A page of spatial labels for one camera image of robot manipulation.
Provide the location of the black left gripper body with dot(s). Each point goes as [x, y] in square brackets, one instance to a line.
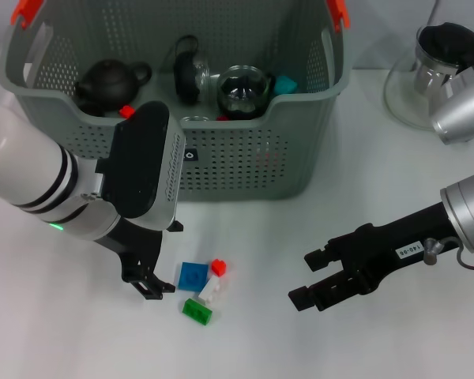
[138, 245]

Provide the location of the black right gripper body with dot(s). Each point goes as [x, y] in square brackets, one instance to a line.
[391, 245]

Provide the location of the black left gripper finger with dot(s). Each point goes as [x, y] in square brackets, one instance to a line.
[176, 227]
[150, 282]

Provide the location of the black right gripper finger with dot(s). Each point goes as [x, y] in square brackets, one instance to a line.
[316, 262]
[300, 300]

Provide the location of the blue square toy brick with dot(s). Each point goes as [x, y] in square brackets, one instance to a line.
[192, 276]

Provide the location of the thick green toy brick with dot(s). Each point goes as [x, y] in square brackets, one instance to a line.
[196, 312]

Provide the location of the white toy brick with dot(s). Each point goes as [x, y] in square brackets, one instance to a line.
[211, 290]

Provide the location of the glass teacup with black sleeve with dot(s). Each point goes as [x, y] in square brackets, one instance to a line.
[185, 79]
[245, 94]
[195, 117]

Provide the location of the bright red sloped toy brick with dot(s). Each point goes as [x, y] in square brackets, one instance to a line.
[221, 117]

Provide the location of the small red toy brick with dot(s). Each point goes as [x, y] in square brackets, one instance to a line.
[126, 111]
[219, 267]

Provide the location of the cyan square toy brick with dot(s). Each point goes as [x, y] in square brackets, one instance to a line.
[285, 85]

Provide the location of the grey perforated plastic storage basket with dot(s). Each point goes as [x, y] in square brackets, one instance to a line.
[241, 166]

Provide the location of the black clay teapot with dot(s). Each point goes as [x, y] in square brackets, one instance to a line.
[110, 83]

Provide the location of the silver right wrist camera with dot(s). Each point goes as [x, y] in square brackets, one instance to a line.
[462, 114]

